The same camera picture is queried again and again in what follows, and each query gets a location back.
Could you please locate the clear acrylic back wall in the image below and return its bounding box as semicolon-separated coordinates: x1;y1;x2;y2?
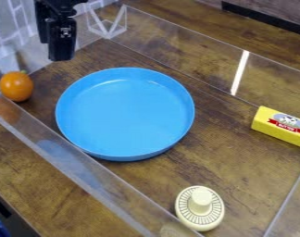
113;6;300;117

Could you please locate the black bar on wall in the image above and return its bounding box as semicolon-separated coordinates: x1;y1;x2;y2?
223;1;300;34

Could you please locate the clear acrylic wall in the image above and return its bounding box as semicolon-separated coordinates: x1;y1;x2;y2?
113;6;300;117
0;94;204;237

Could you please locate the clear acrylic corner bracket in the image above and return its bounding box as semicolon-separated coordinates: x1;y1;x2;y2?
85;0;127;39

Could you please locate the cream round toy knob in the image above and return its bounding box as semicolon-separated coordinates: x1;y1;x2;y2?
176;185;225;231

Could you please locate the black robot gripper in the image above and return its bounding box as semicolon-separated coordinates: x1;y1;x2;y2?
34;0;89;61

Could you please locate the orange ball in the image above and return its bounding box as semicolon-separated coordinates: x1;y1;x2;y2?
0;71;34;102

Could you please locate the clear acrylic front wall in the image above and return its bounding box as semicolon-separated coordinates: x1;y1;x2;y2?
0;94;204;237

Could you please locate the blue round tray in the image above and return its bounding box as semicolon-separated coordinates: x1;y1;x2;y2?
56;68;195;161

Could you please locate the yellow butter box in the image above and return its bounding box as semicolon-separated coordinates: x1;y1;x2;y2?
252;106;300;146

